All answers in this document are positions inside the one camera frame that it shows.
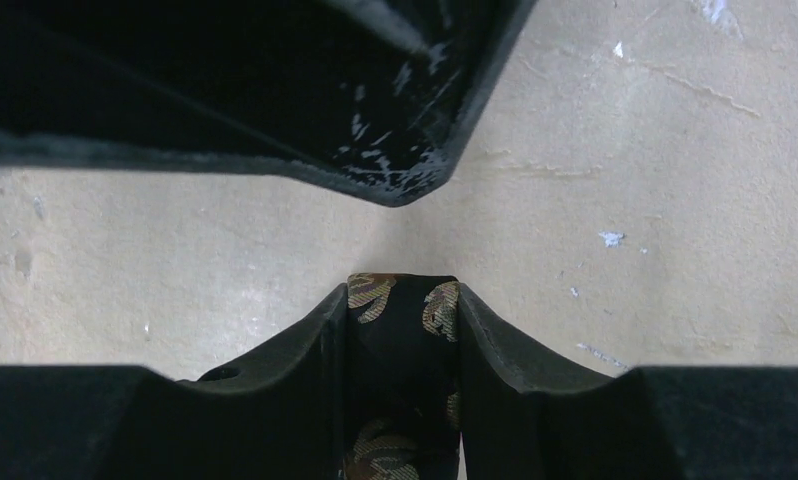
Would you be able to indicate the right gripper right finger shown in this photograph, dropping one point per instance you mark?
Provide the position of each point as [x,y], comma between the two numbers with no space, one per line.
[528,412]

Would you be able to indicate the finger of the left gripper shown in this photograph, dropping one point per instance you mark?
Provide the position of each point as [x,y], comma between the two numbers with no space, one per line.
[374,99]

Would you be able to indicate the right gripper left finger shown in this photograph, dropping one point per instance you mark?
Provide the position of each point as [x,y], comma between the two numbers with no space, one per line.
[272,413]

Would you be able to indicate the black floral tie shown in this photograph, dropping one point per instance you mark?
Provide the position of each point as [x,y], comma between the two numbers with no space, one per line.
[401,372]

